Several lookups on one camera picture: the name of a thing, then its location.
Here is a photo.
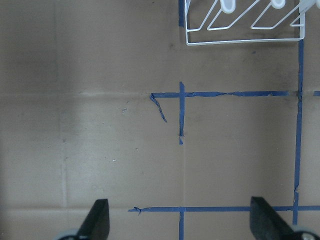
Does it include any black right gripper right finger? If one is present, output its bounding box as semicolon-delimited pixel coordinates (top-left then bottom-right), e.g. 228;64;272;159
249;196;298;240

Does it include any white wire cup rack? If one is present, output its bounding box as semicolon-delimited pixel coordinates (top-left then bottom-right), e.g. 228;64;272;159
178;0;320;46

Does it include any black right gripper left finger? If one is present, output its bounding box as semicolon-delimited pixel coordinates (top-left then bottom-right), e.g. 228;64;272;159
75;199;110;240

